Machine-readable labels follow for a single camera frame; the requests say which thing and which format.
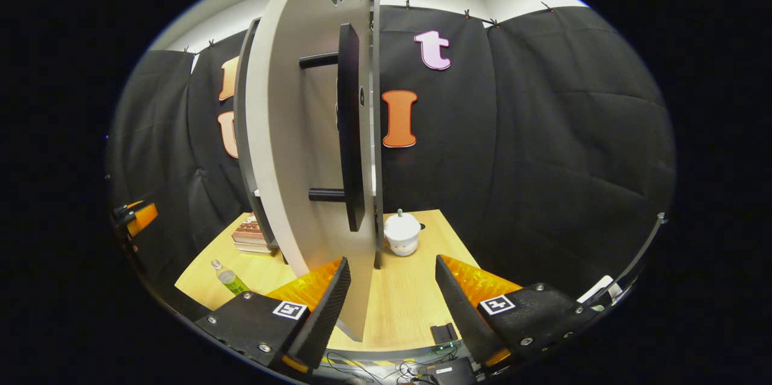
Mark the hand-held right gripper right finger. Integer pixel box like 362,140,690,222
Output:
434,254,604,369

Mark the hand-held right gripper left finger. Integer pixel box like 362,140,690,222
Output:
194,256,352,374

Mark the clear bottle with green label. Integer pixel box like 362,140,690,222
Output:
210,259,251,296

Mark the beige cabinet door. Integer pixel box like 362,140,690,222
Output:
244,0,378,342

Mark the black cabinet door handle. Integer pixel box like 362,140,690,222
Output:
299,23,367,232

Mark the black table clamp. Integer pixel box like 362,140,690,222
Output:
430,323,459,345

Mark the black electronics box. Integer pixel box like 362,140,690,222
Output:
425,358,477,385

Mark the white lidded ceramic pot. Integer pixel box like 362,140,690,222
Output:
384,209,422,257

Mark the stack of books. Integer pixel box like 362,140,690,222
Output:
232,215,279,255

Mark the black backdrop cloth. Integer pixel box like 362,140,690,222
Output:
107,5,676,313

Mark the row of backdrop clips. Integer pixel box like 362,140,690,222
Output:
181,0,555,57

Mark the tangle of cables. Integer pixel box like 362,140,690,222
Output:
320,346,465,385

